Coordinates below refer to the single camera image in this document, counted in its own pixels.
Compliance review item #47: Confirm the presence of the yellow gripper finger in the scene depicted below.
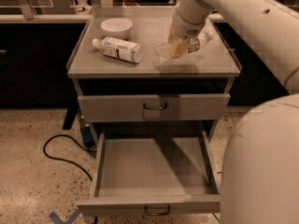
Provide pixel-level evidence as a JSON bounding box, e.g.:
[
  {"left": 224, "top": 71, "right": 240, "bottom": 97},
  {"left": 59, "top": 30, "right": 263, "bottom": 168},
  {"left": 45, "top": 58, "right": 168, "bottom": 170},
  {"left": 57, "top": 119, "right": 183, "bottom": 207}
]
[
  {"left": 171, "top": 37, "right": 190, "bottom": 59},
  {"left": 168, "top": 25, "right": 175, "bottom": 44}
]

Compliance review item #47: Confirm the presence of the clear plastic water bottle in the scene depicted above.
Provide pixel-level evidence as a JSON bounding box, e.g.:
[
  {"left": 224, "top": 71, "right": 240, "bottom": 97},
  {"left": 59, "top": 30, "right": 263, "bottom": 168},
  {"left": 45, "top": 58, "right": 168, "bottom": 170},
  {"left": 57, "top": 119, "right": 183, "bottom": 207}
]
[{"left": 155, "top": 31, "right": 213, "bottom": 63}]

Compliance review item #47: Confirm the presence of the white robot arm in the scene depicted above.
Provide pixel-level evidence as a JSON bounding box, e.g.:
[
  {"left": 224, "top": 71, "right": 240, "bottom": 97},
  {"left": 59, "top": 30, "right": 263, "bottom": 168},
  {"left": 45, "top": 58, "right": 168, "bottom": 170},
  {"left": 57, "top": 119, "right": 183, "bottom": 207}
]
[{"left": 171, "top": 0, "right": 299, "bottom": 224}]

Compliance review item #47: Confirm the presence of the white labelled drink bottle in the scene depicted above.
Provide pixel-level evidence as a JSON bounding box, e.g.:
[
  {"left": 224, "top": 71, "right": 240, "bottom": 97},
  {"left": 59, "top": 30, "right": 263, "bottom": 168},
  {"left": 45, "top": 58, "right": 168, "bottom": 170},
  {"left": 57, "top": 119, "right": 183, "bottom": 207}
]
[{"left": 92, "top": 36, "right": 143, "bottom": 63}]

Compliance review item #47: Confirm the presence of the grey drawer cabinet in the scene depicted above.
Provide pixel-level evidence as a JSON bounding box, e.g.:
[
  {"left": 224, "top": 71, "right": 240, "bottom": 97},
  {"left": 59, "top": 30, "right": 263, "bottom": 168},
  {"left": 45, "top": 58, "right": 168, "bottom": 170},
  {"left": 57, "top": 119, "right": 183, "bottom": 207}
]
[{"left": 65, "top": 6, "right": 242, "bottom": 142}]

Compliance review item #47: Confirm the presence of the closed grey top drawer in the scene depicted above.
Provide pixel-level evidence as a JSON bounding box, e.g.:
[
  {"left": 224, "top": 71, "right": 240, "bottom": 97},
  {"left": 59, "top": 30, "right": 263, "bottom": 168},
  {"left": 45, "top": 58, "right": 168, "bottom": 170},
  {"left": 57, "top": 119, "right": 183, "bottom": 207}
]
[{"left": 78, "top": 94, "right": 230, "bottom": 122}]

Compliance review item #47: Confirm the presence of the open grey middle drawer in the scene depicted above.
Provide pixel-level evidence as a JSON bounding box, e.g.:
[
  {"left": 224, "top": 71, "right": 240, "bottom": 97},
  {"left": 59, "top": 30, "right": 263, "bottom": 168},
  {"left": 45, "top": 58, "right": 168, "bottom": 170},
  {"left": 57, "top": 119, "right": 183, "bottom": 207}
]
[{"left": 78, "top": 132, "right": 221, "bottom": 217}]

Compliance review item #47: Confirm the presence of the white bowl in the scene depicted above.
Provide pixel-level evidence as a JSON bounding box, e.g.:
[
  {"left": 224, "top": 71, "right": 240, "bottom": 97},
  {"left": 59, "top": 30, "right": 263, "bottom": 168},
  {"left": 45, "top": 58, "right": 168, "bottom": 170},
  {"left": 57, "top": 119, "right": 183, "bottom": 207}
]
[{"left": 101, "top": 18, "right": 133, "bottom": 39}]

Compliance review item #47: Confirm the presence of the blue power box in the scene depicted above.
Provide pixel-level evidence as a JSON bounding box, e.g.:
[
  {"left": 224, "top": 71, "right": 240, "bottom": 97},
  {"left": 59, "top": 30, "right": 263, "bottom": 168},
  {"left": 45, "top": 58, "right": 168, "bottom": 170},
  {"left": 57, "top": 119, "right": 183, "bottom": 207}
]
[{"left": 80, "top": 126, "right": 95, "bottom": 147}]

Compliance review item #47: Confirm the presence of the black top drawer handle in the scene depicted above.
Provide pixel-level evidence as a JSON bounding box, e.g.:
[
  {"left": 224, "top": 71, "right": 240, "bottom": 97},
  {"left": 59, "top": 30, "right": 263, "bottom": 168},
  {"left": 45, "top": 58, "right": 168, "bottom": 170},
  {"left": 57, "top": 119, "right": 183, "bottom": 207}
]
[{"left": 143, "top": 103, "right": 168, "bottom": 111}]

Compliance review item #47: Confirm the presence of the black drawer handle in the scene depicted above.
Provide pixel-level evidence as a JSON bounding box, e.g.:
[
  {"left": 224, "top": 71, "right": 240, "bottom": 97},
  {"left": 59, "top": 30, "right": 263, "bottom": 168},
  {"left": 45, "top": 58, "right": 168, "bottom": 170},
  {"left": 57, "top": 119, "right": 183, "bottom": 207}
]
[
  {"left": 143, "top": 103, "right": 168, "bottom": 111},
  {"left": 144, "top": 205, "right": 171, "bottom": 217}
]

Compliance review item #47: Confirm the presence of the black floor cable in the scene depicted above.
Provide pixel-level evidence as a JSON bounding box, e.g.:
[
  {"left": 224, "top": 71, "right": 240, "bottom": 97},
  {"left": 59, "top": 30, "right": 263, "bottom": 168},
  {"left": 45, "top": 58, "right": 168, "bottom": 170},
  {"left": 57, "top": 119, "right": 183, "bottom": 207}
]
[{"left": 42, "top": 133, "right": 97, "bottom": 182}]

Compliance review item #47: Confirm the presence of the black middle drawer handle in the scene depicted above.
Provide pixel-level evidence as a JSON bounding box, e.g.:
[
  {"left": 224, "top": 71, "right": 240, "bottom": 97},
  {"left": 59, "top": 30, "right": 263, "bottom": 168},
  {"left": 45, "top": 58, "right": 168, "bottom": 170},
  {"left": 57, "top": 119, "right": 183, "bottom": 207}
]
[{"left": 144, "top": 205, "right": 171, "bottom": 217}]

